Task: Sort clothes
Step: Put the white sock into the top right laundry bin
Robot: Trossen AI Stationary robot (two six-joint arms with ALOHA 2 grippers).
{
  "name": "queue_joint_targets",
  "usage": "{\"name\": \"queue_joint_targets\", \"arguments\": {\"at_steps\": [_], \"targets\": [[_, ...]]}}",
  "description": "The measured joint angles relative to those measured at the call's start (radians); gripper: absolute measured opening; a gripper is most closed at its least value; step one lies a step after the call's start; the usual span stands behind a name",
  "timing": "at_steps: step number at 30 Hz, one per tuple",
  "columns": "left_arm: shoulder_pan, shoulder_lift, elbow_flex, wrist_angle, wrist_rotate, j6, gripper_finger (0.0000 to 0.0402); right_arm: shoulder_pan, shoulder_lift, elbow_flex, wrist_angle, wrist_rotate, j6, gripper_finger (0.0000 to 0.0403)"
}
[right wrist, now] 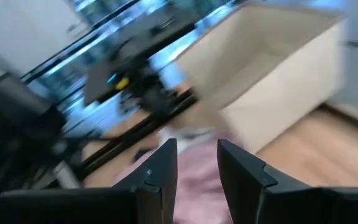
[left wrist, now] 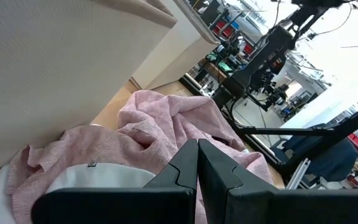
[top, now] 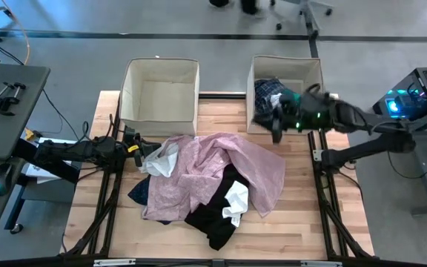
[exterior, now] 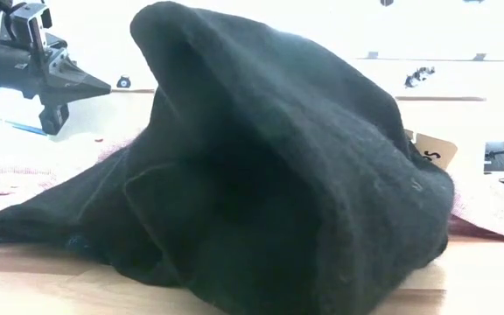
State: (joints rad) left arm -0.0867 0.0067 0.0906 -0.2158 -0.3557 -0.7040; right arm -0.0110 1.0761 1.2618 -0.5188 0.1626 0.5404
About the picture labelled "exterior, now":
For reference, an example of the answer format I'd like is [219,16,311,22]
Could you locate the white handwritten paper tag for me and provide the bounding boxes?
[404,129,459,171]

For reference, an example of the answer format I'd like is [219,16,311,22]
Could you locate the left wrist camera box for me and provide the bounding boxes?
[9,2,54,52]

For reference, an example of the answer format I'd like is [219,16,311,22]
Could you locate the black knit sweater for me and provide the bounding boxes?
[0,0,455,315]

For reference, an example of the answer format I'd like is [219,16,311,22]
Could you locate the pink linen button shirt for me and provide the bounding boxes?
[0,130,504,245]

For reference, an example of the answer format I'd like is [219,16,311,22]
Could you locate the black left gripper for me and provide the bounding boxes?
[0,34,112,136]

